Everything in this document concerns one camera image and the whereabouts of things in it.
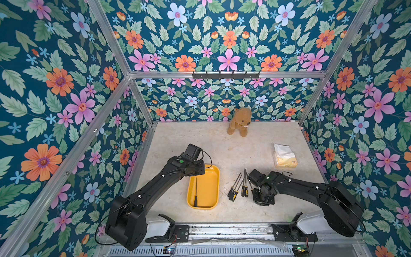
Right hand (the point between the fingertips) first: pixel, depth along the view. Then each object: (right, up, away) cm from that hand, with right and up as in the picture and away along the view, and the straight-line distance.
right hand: (257, 203), depth 83 cm
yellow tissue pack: (+19, +23, +13) cm, 33 cm away
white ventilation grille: (-28, -16, -13) cm, 35 cm away
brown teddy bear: (-6, +46, +18) cm, 50 cm away
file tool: (-13, +6, +5) cm, 15 cm away
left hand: (-28, +19, 0) cm, 34 cm away
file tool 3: (-7, +7, +5) cm, 11 cm away
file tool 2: (-12, +4, +1) cm, 12 cm away
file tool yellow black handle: (-33, +3, +1) cm, 33 cm away
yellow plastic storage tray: (-27, +7, +3) cm, 28 cm away
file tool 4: (-5, +4, +2) cm, 7 cm away
